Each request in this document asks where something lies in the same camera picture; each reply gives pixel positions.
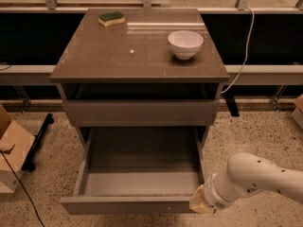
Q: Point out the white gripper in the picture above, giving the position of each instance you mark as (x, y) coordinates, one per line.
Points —
(210, 196)

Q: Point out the grey drawer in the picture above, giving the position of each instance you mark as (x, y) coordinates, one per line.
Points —
(122, 113)
(138, 170)

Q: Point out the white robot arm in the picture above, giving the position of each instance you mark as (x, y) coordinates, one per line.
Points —
(244, 176)

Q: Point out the grey drawer cabinet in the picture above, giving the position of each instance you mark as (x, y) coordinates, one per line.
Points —
(133, 60)

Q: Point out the black table leg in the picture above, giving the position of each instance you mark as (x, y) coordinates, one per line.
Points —
(231, 105)

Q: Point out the cardboard box on right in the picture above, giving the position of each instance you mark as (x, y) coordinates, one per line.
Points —
(297, 114)

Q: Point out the cardboard box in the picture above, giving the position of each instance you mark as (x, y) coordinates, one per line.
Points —
(15, 143)
(297, 114)

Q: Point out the white ceramic bowl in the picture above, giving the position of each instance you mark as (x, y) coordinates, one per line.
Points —
(185, 44)

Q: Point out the black metal bar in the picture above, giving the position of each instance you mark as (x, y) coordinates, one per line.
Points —
(28, 164)

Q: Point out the cardboard box on left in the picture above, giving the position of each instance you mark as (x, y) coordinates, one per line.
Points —
(15, 143)

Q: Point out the green yellow sponge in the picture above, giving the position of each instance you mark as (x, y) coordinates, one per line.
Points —
(112, 18)

